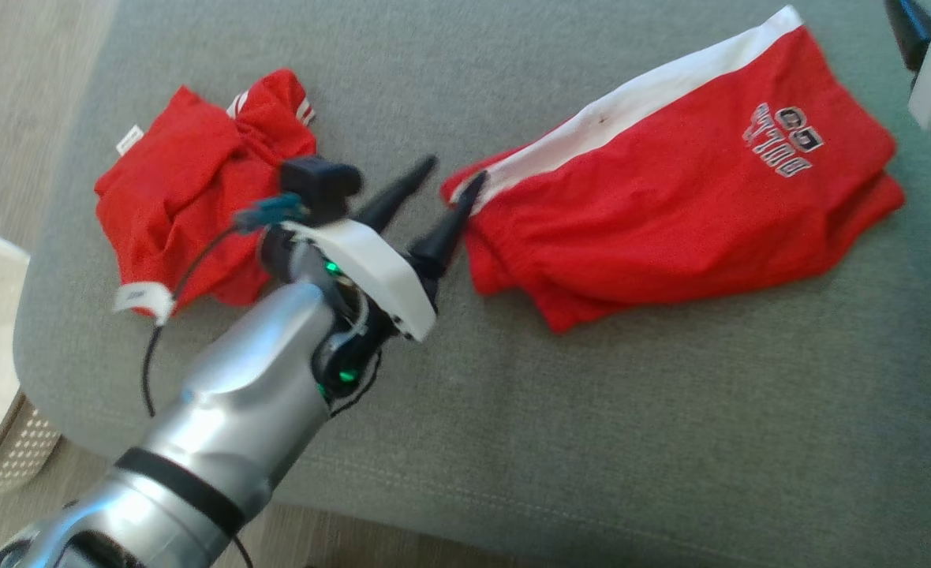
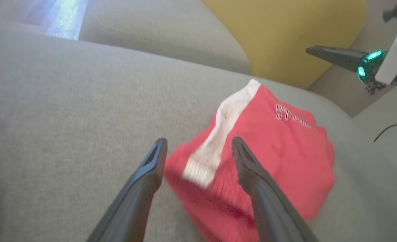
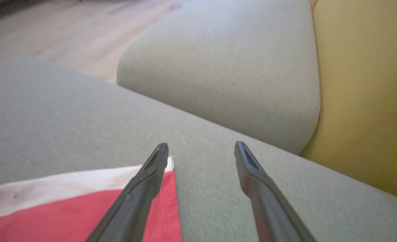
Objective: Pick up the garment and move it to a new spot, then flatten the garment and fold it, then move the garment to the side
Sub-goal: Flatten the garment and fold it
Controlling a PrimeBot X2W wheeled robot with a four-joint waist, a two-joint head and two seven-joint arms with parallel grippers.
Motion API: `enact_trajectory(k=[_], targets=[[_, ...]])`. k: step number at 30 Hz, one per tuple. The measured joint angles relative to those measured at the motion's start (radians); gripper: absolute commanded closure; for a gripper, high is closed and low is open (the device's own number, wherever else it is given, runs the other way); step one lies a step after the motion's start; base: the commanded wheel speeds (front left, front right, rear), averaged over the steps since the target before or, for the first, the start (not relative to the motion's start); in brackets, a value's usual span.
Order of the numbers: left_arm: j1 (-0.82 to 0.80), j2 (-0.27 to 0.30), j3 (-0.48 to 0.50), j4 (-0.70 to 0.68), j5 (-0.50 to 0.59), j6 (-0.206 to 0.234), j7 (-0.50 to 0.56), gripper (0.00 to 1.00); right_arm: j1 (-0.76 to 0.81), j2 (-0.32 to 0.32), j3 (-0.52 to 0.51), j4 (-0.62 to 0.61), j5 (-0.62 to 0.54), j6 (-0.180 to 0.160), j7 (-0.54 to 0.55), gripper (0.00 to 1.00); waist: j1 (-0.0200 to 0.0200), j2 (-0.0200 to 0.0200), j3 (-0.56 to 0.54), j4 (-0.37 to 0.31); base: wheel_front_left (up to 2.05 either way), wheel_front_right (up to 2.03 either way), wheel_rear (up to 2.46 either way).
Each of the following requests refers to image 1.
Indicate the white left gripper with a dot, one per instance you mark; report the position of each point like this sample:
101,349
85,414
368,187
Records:
379,276

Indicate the red basketball jersey white sleeves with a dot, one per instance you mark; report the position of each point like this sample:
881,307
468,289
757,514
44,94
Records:
189,189

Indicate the red shorts with white stripe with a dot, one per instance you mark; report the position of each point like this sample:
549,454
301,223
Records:
671,213

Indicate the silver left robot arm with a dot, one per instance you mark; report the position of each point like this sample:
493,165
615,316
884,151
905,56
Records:
229,410

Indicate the large grey sofa seat cushion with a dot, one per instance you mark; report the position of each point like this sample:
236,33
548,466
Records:
592,442

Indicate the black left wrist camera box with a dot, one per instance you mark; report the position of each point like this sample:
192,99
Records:
319,183

